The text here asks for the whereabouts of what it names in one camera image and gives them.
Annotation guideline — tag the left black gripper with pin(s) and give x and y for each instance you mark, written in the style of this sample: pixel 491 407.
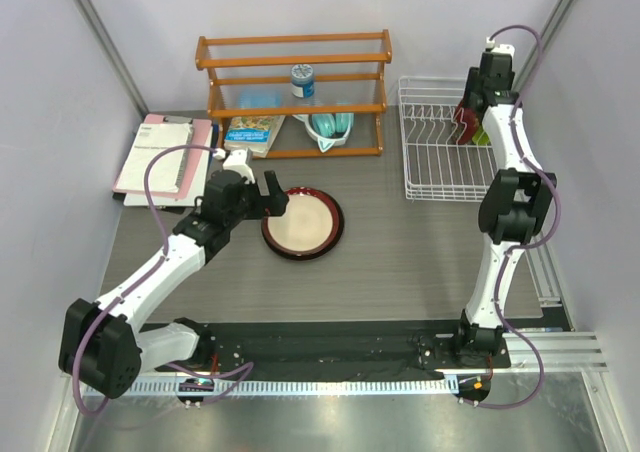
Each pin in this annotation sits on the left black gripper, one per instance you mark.
pixel 276 201

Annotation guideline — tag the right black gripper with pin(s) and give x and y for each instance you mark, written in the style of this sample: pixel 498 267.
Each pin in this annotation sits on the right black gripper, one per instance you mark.
pixel 472 83

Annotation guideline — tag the dark patterned plate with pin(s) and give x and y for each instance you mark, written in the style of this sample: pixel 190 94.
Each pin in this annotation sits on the dark patterned plate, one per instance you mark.
pixel 467 127

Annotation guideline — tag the red rimmed grey plate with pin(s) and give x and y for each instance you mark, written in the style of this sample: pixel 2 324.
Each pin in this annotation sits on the red rimmed grey plate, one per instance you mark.
pixel 302 222

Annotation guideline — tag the brown rimmed cream plate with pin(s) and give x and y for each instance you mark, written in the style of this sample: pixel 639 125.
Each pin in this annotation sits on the brown rimmed cream plate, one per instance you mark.
pixel 341 227

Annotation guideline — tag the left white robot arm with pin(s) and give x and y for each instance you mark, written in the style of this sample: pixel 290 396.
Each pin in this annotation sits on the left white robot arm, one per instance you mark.
pixel 103 343

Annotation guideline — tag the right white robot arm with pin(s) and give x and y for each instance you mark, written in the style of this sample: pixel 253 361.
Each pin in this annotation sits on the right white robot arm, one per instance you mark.
pixel 515 205

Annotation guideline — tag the orange wooden shelf rack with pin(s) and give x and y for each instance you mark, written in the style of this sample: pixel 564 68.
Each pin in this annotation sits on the orange wooden shelf rack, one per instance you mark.
pixel 349 78

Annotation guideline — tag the green plate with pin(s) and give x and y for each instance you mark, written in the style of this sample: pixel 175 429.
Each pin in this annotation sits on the green plate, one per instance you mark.
pixel 480 137

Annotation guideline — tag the blue paperback book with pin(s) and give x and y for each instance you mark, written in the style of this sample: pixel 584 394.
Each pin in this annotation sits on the blue paperback book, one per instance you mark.
pixel 256 133

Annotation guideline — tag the white board under folder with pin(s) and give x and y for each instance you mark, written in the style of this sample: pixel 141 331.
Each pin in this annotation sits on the white board under folder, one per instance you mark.
pixel 196 190

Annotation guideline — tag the teal cat ear headphones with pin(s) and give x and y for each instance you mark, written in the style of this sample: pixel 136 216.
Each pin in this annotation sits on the teal cat ear headphones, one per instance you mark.
pixel 328 130

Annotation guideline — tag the pink folder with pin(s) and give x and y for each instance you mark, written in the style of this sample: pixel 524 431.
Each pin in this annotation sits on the pink folder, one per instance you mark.
pixel 173 174

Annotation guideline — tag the light blue box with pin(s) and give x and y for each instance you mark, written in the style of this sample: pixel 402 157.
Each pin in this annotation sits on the light blue box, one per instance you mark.
pixel 255 99

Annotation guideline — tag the blue lidded jar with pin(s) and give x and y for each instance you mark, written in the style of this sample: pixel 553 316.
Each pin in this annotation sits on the blue lidded jar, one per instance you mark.
pixel 302 78

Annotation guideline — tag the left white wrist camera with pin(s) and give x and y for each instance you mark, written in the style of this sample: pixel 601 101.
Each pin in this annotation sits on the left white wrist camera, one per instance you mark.
pixel 237 160

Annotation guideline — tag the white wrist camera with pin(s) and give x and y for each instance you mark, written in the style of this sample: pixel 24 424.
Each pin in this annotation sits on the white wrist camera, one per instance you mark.
pixel 497 55
pixel 237 160

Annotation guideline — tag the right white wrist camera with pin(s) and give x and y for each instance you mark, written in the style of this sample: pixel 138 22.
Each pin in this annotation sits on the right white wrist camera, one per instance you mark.
pixel 497 55

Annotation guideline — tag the white wire dish rack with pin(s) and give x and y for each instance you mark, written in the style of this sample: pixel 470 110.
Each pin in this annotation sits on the white wire dish rack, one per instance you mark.
pixel 436 166

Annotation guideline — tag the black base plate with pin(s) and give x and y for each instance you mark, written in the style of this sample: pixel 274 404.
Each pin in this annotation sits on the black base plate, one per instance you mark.
pixel 360 350

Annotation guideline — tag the white slotted cable duct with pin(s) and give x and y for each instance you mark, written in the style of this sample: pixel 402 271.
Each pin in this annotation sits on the white slotted cable duct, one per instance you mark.
pixel 188 387

